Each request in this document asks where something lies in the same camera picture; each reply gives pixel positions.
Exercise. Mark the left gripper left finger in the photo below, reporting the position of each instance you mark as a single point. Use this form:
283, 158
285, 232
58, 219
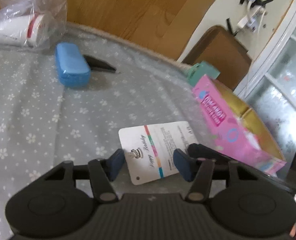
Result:
102, 173

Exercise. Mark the clear plastic bag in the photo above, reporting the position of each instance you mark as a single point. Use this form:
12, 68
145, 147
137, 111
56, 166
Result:
56, 9

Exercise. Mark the teal plastic cup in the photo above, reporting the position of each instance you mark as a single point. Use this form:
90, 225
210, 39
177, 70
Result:
198, 70

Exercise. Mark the pink tin box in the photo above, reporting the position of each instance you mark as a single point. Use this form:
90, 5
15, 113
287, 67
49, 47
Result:
237, 130

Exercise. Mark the wooden panel board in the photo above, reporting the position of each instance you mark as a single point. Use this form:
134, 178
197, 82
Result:
163, 26

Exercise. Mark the blue glasses case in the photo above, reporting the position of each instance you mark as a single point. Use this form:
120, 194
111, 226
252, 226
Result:
73, 71

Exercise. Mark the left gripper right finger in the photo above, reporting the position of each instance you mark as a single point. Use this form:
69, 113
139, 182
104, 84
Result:
197, 171

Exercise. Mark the white tube in bag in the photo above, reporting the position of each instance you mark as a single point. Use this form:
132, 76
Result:
28, 30

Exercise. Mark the frosted glass door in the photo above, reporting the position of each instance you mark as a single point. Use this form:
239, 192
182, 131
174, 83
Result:
270, 87

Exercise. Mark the black object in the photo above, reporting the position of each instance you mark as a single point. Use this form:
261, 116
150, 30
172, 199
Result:
99, 65

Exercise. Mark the white birthday card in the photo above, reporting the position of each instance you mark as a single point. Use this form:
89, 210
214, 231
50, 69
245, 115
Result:
148, 149

